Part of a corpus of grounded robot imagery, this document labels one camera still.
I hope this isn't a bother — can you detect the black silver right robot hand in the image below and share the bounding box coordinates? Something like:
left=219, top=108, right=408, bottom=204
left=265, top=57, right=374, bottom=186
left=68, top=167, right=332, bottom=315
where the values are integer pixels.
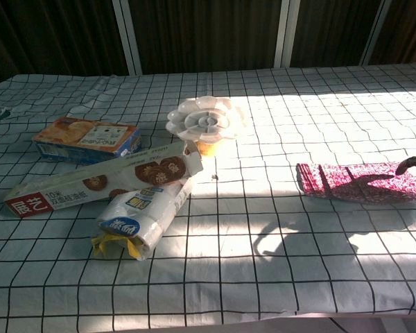
left=395, top=154, right=416, bottom=176

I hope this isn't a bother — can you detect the white black-grid tablecloth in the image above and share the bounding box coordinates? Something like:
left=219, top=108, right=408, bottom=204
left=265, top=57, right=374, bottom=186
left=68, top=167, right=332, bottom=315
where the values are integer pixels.
left=0, top=62, right=416, bottom=325

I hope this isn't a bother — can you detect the small yellow cup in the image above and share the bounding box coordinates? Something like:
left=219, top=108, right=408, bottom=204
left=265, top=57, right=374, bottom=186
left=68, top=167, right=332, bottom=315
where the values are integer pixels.
left=196, top=139, right=226, bottom=157

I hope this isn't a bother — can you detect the white flower-shaped palette dish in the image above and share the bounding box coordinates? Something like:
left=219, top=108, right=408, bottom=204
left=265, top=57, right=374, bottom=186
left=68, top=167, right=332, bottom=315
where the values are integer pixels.
left=165, top=96, right=250, bottom=142

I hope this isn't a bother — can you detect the dark brown curtain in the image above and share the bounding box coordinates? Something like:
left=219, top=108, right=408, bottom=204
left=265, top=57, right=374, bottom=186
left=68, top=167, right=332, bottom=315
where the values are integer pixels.
left=0, top=0, right=416, bottom=87

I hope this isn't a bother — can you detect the white plastic bag roll pack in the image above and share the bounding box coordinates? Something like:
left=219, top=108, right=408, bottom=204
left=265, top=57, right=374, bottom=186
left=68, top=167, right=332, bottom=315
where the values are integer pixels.
left=92, top=176, right=194, bottom=261

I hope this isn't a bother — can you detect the long white baking paper box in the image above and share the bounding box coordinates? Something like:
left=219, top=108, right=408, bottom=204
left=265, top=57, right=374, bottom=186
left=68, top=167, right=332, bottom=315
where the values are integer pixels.
left=3, top=140, right=205, bottom=219

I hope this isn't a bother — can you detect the orange blue cookie box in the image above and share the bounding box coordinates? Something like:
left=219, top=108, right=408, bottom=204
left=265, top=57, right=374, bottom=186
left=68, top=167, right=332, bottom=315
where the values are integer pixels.
left=32, top=116, right=142, bottom=166

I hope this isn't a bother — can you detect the white window frame post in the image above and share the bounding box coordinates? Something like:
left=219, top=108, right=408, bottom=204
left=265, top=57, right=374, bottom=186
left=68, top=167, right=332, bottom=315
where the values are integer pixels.
left=111, top=0, right=143, bottom=76
left=275, top=0, right=301, bottom=68
left=360, top=0, right=392, bottom=66

